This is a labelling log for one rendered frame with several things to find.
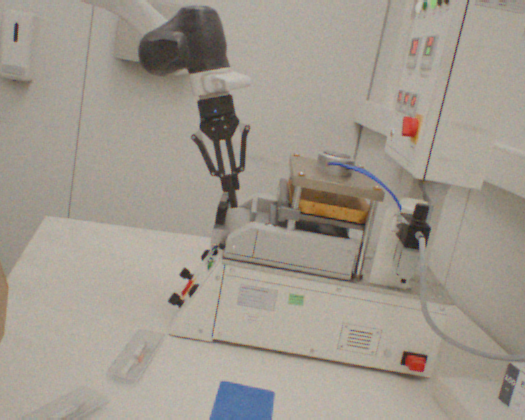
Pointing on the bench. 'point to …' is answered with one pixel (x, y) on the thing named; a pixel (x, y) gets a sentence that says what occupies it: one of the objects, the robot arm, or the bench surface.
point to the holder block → (308, 225)
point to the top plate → (337, 176)
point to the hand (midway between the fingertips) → (231, 191)
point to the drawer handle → (222, 209)
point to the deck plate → (435, 292)
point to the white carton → (523, 390)
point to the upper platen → (331, 208)
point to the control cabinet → (448, 108)
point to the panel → (197, 282)
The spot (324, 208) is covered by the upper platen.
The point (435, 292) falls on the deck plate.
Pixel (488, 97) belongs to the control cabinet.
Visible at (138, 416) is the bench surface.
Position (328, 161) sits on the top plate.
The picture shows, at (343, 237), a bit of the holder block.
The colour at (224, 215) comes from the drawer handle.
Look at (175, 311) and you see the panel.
